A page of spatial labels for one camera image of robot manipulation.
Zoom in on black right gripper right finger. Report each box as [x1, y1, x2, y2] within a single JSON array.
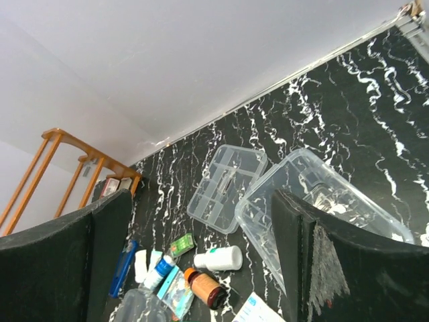
[[271, 190, 428, 321]]

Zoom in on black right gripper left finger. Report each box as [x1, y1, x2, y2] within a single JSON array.
[[1, 190, 132, 321]]

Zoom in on white gauze pad packet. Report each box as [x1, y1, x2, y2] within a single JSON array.
[[232, 292, 284, 322]]

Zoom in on clear medicine kit box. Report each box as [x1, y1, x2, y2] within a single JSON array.
[[235, 148, 414, 286]]

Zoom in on white plastic bottle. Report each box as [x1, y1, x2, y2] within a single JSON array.
[[194, 246, 243, 271]]

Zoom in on brown bottle orange cap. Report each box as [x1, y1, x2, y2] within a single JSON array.
[[184, 268, 227, 310]]

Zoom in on green medicine carton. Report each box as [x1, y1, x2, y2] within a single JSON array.
[[170, 233, 195, 258]]

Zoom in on blue stapler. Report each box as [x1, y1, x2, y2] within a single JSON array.
[[109, 240, 138, 298]]

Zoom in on white wrapped bandage left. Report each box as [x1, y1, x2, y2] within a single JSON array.
[[134, 250, 147, 284]]

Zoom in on white wrapped bandage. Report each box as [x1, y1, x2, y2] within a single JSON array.
[[148, 250, 163, 272], [134, 250, 147, 284]]

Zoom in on white wrapped bandage right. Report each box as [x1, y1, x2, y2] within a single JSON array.
[[148, 250, 163, 272]]

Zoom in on orange wooden rack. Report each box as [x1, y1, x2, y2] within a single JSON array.
[[1, 128, 141, 236]]

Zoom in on teal tape packet upper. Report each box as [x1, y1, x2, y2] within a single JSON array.
[[157, 266, 194, 320]]

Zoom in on clear compartment organizer tray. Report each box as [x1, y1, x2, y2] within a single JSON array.
[[187, 144, 267, 234]]

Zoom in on clear kit lid black handle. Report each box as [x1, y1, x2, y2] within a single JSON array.
[[113, 288, 172, 322]]

